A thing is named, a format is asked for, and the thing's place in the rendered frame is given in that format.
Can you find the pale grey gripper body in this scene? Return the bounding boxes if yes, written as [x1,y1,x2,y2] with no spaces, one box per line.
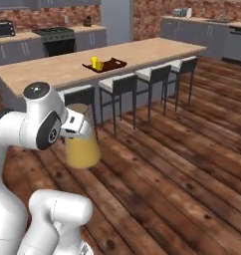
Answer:
[59,121,94,140]

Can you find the glass pitcher with yellow juice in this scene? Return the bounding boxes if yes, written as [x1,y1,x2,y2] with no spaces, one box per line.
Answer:
[63,103,103,170]

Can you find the wooden top dining counter island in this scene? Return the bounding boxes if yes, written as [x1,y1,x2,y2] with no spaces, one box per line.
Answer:
[0,36,208,125]

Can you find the yellow cup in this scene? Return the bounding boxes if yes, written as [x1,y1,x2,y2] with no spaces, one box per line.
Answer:
[90,56,99,70]

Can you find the dark brown tray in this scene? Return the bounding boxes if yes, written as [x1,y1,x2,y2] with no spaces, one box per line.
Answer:
[81,57,128,74]

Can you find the black stool with white seat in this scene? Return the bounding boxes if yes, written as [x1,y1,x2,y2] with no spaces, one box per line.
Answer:
[58,84,100,144]
[134,64,173,118]
[161,55,199,113]
[98,73,139,138]

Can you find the black stove with oven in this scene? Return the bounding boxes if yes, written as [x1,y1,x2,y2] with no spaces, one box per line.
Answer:
[31,26,78,58]

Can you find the grey base cupboard run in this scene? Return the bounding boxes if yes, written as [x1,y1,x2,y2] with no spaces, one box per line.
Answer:
[159,15,230,62]
[0,31,46,68]
[72,24,109,53]

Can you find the dark kettle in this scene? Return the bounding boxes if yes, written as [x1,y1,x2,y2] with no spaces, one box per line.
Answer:
[83,15,94,28]

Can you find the grey fridge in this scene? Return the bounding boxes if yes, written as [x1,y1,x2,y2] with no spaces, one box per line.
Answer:
[100,0,134,43]

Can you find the black toaster oven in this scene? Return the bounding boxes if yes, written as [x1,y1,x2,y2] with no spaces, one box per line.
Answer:
[0,19,17,39]

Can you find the silver toaster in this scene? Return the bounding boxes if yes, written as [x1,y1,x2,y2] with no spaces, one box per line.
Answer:
[172,6,193,20]

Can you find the grey dishwasher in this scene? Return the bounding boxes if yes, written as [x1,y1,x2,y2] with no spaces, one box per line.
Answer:
[221,25,241,67]

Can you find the steel sink with tap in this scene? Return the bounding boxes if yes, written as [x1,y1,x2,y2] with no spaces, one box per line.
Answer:
[207,13,232,25]

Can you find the grey wall cupboard run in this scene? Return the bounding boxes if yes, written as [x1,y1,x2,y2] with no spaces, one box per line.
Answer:
[0,0,103,11]

